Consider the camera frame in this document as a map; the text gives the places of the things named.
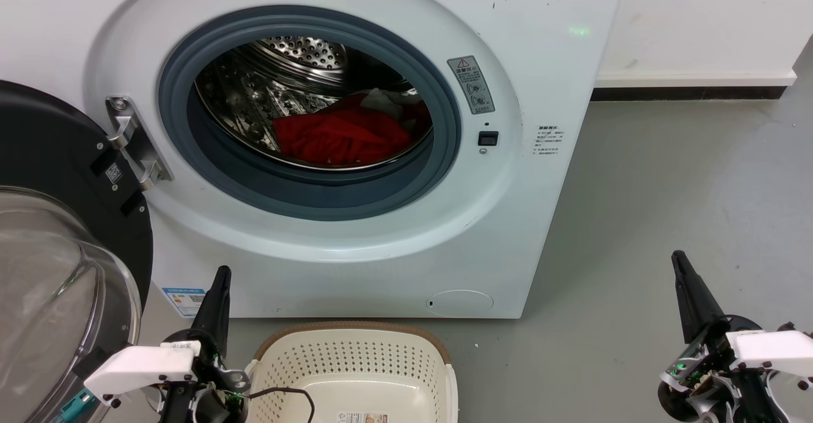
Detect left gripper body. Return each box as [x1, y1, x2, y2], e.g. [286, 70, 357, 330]
[158, 329, 252, 423]

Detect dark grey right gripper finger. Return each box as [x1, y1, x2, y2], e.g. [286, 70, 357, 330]
[671, 250, 732, 345]

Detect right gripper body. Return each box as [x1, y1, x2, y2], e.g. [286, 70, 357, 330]
[657, 315, 772, 423]

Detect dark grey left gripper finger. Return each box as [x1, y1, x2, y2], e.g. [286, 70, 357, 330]
[191, 265, 232, 356]

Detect red garment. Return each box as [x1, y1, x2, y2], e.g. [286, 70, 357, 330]
[273, 95, 433, 168]

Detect white cloth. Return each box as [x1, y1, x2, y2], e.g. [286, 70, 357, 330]
[362, 88, 423, 122]

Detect cream perforated laundry basket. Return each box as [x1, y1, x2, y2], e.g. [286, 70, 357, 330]
[245, 321, 459, 423]

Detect stainless steel washing machine drum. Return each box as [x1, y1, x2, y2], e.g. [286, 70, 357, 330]
[194, 36, 434, 171]

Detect black washer door with glass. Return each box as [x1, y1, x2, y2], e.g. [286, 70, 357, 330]
[0, 80, 154, 423]

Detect blue energy label sticker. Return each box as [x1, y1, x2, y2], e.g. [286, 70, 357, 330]
[161, 286, 207, 319]

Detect grey rubber door gasket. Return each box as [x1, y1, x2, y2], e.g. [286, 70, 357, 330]
[158, 5, 462, 222]

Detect white front-load washing machine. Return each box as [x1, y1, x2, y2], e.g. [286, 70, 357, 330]
[0, 0, 629, 319]

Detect metal door hinge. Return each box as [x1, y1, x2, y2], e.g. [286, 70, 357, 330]
[105, 96, 173, 191]

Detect white and black baseboard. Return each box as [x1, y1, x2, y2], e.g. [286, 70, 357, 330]
[591, 70, 798, 102]

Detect small white text sticker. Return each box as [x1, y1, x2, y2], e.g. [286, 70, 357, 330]
[534, 124, 563, 158]

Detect round drain filter cover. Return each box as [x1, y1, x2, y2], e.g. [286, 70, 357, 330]
[426, 290, 495, 317]

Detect grey warning sticker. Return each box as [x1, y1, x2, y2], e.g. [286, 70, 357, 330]
[447, 55, 495, 116]

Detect thin black cable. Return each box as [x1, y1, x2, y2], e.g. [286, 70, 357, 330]
[245, 386, 316, 423]

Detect teal left cable plug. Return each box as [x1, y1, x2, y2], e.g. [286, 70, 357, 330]
[54, 391, 97, 423]

